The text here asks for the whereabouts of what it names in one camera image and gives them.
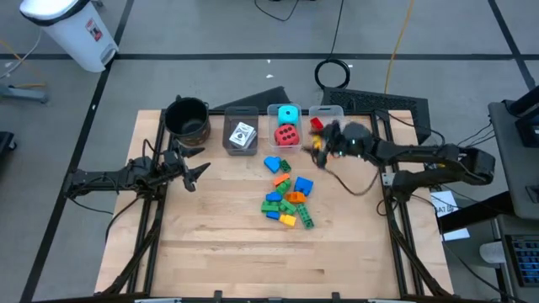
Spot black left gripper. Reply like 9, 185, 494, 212
159, 141, 211, 193

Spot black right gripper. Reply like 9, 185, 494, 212
311, 120, 375, 170

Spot clear plastic bin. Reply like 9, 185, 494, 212
308, 104, 346, 152
266, 103, 303, 154

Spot red foam die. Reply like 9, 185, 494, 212
273, 124, 302, 147

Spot large blue toy block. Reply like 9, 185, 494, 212
293, 176, 315, 198

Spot cyan foam die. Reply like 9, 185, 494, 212
277, 104, 301, 126

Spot black printed card pack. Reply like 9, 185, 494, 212
228, 121, 257, 148

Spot blue bordered card pack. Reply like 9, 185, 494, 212
242, 125, 259, 152

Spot long dark green brick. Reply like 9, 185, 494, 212
296, 203, 316, 231

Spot black metal pot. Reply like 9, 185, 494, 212
163, 94, 211, 146

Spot black perforated panel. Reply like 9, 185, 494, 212
321, 87, 433, 146

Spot grey translucent plastic bin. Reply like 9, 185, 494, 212
221, 105, 259, 157

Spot black triangular panel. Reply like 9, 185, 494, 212
212, 86, 292, 111

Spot printed white paper sheet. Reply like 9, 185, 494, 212
429, 189, 460, 219

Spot blank white paper sheet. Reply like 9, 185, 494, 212
441, 226, 471, 242

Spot white trash bin black lid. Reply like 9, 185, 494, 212
19, 0, 120, 73

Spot grey desk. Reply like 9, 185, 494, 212
488, 100, 539, 222

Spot grey chair base leg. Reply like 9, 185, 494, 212
0, 82, 50, 105

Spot black floor object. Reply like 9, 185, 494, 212
0, 130, 18, 169

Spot pale grey rounded object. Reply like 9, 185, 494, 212
478, 241, 506, 265

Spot black device on desk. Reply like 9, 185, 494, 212
503, 86, 539, 148

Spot backlit computer keyboard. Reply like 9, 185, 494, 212
504, 233, 539, 290

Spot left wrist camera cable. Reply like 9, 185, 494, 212
141, 137, 157, 161

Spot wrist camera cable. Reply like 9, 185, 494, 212
311, 149, 380, 198
141, 137, 157, 161

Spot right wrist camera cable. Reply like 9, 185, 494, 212
311, 149, 380, 198

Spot black coiled floor cable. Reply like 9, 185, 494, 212
313, 0, 351, 90

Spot black arm base cable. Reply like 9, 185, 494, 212
104, 195, 142, 247

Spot black aluminium frame rails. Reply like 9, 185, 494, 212
100, 108, 176, 295
370, 109, 454, 298

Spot yellow floor cable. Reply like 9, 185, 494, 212
383, 0, 417, 94

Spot black looped floor cable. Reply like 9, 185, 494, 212
253, 0, 301, 23

